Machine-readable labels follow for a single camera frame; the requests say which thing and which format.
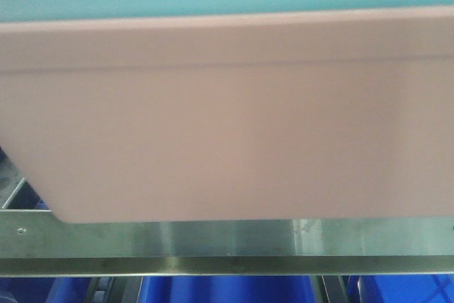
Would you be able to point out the pink plastic box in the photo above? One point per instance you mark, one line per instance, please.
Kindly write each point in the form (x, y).
(325, 114)

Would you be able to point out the stainless steel shelf rack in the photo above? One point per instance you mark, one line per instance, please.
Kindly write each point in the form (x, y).
(336, 254)

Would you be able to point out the blue crate lower shelf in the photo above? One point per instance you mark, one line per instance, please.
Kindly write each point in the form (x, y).
(227, 289)

